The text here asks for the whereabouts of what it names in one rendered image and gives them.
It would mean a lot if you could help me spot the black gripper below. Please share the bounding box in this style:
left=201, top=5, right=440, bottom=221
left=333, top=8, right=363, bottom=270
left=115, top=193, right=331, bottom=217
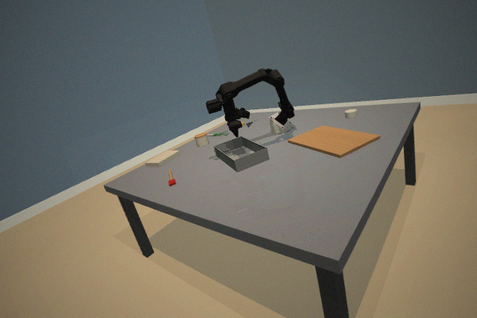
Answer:
left=224, top=107, right=242, bottom=137

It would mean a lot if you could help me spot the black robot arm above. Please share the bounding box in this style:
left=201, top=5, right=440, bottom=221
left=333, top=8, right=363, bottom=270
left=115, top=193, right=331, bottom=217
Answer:
left=206, top=69, right=295, bottom=125

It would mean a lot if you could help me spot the grey cylinder with orange lid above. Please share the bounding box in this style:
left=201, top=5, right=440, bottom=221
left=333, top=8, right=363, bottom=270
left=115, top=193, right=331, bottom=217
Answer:
left=195, top=133, right=209, bottom=147

